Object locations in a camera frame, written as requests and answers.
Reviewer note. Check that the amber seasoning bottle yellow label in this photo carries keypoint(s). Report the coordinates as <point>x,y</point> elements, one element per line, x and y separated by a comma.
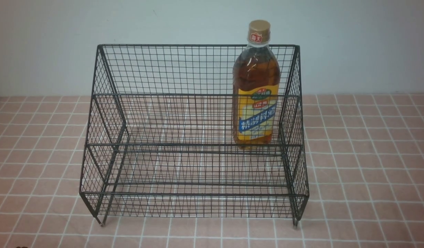
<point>256,78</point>

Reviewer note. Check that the pink grid tablecloth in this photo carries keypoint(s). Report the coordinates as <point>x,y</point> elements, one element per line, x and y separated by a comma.
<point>365,162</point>

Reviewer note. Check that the black wire mesh rack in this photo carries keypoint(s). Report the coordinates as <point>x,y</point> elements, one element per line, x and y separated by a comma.
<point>159,139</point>

